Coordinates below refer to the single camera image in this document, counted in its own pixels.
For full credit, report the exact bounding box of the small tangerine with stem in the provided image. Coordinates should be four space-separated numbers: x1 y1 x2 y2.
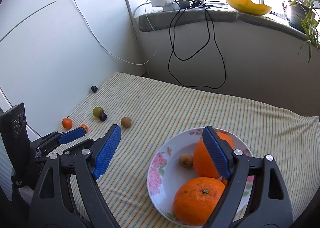
62 117 73 130

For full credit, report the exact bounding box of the tiny orange kumquat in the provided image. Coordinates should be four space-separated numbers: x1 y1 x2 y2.
80 124 88 132

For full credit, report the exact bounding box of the dark purple grape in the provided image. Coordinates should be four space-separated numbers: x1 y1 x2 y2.
99 112 107 122

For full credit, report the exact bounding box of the large orange with stem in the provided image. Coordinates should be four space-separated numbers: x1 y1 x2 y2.
172 177 226 226

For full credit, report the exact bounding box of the large smooth orange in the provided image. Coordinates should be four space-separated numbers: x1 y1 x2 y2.
193 137 221 179

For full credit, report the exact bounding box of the small brown longan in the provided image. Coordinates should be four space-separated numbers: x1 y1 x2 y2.
178 154 194 169

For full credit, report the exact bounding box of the medium mandarin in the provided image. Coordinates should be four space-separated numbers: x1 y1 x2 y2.
221 178 228 186

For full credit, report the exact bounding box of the green grape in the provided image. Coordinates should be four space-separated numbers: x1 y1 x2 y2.
92 106 104 118

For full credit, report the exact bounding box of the brown kiwi fruit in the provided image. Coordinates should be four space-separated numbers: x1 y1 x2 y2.
120 116 132 128

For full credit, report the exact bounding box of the striped tablecloth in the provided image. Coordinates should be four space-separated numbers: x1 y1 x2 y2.
48 72 320 228

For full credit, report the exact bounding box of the floral white ceramic plate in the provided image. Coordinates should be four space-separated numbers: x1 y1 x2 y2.
146 126 254 227

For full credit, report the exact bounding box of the grey windowsill mat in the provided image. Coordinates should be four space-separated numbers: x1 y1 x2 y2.
137 8 308 42

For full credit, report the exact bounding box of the white power strip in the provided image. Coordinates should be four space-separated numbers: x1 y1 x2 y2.
150 0 180 11

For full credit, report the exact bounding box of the potted spider plant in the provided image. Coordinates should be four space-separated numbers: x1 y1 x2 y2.
279 0 319 61

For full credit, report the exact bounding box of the yellow bowl on windowsill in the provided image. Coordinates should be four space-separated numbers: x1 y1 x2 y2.
226 0 272 16

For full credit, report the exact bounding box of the dark stone by wall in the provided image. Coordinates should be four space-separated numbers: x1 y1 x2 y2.
91 86 98 93

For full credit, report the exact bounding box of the white cable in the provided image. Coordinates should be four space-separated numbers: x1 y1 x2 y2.
66 0 158 66

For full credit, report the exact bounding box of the black cable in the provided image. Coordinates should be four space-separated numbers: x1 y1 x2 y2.
167 4 227 90

